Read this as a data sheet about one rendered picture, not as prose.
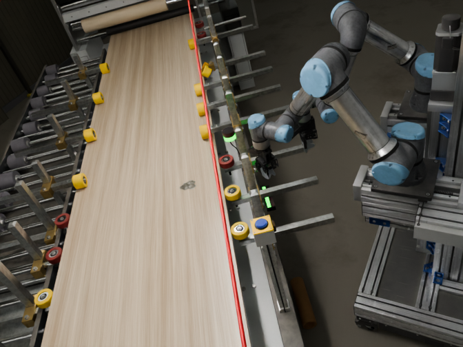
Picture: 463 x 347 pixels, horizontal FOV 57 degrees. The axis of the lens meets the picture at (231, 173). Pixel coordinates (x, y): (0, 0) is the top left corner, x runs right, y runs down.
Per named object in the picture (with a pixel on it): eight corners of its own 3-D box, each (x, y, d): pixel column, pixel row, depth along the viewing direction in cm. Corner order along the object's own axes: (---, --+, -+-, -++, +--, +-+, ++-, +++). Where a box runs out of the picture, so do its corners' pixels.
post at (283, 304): (288, 301, 179) (270, 231, 151) (291, 311, 176) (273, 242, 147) (278, 303, 180) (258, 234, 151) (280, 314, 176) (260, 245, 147)
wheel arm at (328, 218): (332, 218, 194) (331, 211, 192) (335, 223, 192) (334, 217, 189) (239, 242, 196) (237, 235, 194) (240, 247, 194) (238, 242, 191)
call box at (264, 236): (273, 228, 152) (269, 214, 147) (277, 244, 147) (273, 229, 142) (253, 234, 152) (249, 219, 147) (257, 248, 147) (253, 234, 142)
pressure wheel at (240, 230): (242, 235, 199) (236, 218, 192) (256, 240, 195) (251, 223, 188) (232, 247, 195) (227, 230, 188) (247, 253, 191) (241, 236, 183)
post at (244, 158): (265, 222, 221) (247, 150, 190) (266, 227, 219) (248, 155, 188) (259, 224, 221) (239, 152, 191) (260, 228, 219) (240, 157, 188)
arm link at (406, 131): (428, 149, 165) (430, 120, 156) (416, 171, 158) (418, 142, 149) (396, 142, 172) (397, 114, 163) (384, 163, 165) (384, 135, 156)
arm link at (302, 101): (340, 24, 151) (284, 104, 193) (326, 38, 145) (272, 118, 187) (366, 44, 150) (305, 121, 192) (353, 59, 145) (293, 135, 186)
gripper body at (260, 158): (265, 175, 194) (260, 154, 186) (255, 165, 200) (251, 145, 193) (279, 167, 196) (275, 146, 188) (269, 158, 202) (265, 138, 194)
